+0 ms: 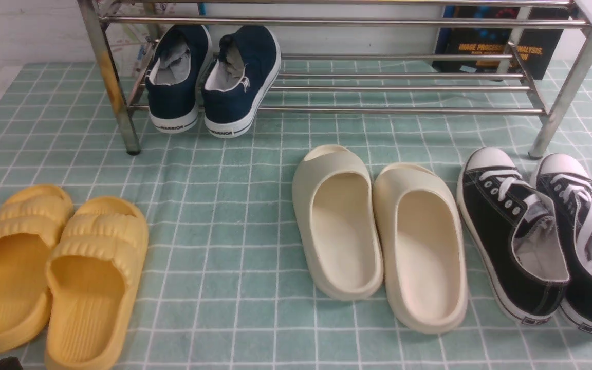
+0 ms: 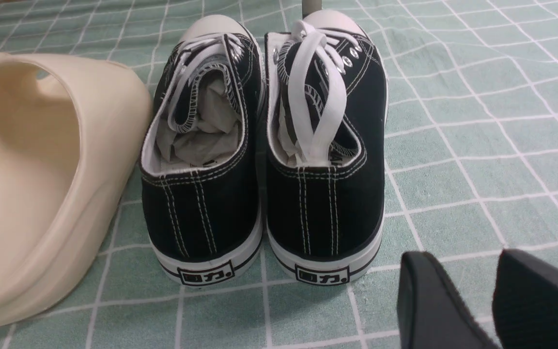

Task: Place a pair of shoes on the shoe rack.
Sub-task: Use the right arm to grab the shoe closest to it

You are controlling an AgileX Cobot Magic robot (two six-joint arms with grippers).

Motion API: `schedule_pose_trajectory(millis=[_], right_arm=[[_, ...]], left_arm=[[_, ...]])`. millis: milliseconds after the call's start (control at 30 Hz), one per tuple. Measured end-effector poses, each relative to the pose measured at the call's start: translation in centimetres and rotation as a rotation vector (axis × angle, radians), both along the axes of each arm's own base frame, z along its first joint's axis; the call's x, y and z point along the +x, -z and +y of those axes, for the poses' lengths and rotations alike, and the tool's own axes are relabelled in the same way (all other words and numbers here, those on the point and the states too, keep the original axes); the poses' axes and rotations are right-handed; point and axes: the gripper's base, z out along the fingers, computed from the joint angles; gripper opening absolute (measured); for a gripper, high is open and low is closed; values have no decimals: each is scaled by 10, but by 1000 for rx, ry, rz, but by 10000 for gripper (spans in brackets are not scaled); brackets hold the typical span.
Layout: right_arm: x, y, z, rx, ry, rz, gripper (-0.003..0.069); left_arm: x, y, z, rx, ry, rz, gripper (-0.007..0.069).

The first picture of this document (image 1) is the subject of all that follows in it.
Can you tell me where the black canvas sneaker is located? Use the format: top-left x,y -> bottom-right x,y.
456,147 -> 570,326
529,154 -> 592,334

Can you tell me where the paper map behind rack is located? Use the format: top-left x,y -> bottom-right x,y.
106,3 -> 177,77

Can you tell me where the metal shoe rack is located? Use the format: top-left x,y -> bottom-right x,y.
78,1 -> 592,159

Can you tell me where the left cream foam slipper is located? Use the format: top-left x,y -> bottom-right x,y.
292,144 -> 384,301

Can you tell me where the cream foam slipper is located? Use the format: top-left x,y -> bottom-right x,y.
372,162 -> 469,334
292,144 -> 384,301

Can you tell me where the right navy canvas sneaker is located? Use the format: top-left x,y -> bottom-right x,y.
202,25 -> 282,139

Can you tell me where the navy canvas sneaker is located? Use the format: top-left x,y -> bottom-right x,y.
145,24 -> 213,134
202,25 -> 282,139

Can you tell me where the green checkered tablecloth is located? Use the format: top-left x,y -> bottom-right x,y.
0,63 -> 592,369

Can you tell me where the right cream foam slipper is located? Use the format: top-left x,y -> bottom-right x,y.
372,162 -> 469,334

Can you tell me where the left navy canvas sneaker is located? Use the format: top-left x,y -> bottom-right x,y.
145,24 -> 213,134

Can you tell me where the right yellow rubber slipper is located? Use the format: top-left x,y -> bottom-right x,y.
45,196 -> 150,369

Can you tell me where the yellow rubber slipper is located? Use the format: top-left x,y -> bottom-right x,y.
45,196 -> 150,369
0,184 -> 75,353

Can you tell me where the dark image processing book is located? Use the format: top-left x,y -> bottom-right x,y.
432,6 -> 563,80

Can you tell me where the left yellow rubber slipper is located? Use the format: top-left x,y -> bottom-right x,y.
0,184 -> 75,353

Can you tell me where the black object at bottom edge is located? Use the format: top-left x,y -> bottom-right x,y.
0,356 -> 24,370

